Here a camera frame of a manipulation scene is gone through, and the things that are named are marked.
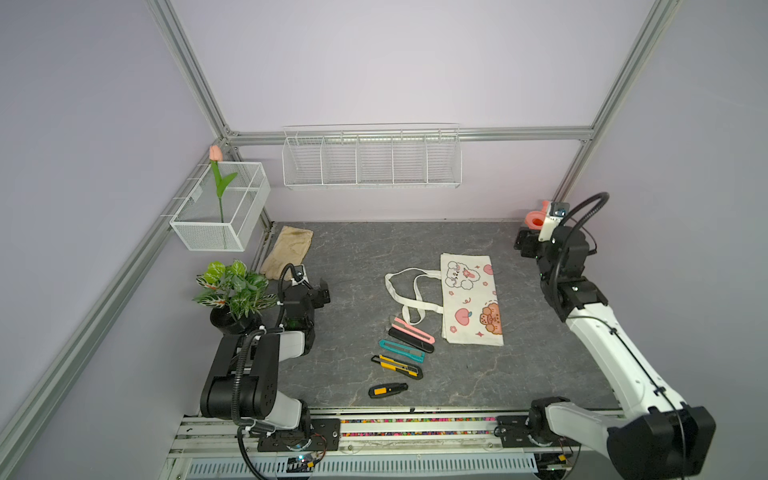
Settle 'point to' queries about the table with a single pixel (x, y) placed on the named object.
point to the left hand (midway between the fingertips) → (308, 282)
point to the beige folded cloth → (291, 247)
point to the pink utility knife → (404, 326)
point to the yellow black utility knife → (413, 372)
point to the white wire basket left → (197, 221)
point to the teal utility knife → (406, 351)
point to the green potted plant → (235, 296)
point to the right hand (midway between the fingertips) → (540, 224)
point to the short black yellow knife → (387, 389)
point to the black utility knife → (411, 340)
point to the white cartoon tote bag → (464, 291)
